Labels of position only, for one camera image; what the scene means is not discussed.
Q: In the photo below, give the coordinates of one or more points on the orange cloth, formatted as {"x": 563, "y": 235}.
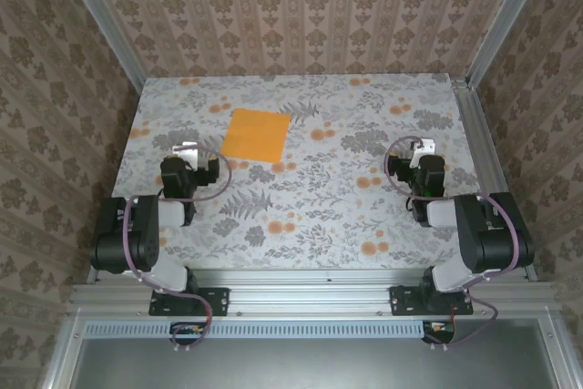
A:
{"x": 257, "y": 136}

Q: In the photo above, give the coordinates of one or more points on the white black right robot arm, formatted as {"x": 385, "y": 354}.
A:
{"x": 478, "y": 234}

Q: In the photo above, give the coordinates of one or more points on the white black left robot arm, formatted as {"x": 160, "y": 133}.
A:
{"x": 141, "y": 234}

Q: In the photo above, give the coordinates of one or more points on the floral patterned table cover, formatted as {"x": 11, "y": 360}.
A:
{"x": 319, "y": 234}

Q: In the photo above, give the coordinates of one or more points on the grey metal tray panel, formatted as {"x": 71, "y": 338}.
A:
{"x": 296, "y": 366}

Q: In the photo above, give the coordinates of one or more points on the short aluminium side rail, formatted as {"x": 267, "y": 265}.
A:
{"x": 473, "y": 125}

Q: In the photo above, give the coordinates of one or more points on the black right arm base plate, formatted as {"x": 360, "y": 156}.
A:
{"x": 401, "y": 302}

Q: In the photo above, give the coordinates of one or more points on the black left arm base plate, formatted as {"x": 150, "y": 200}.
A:
{"x": 218, "y": 302}

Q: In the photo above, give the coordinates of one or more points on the long aluminium frame rail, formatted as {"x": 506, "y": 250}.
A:
{"x": 309, "y": 293}

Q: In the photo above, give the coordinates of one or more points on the aluminium frame post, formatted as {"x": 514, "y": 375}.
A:
{"x": 105, "y": 24}
{"x": 505, "y": 20}

